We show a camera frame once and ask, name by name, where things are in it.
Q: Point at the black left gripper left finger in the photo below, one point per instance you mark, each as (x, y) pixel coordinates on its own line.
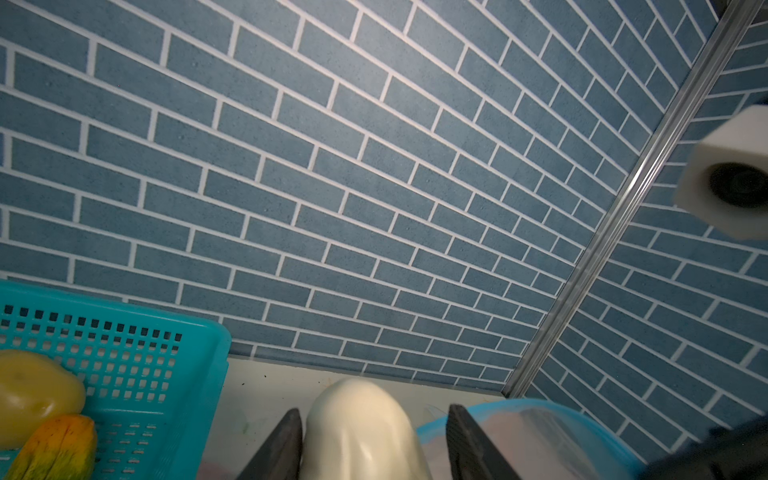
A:
(279, 456)

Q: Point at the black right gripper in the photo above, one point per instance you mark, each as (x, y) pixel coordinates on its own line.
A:
(739, 453)

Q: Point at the white toy daikon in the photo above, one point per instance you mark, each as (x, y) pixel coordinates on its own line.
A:
(357, 430)

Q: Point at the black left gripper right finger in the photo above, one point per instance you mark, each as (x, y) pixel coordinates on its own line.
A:
(472, 455)

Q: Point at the clear zip top bag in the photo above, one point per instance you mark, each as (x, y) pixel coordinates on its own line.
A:
(540, 440)

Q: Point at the orange green toy corn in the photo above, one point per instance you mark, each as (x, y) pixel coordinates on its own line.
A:
(62, 448)

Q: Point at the teal plastic basket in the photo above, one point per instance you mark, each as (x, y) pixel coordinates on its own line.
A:
(153, 378)

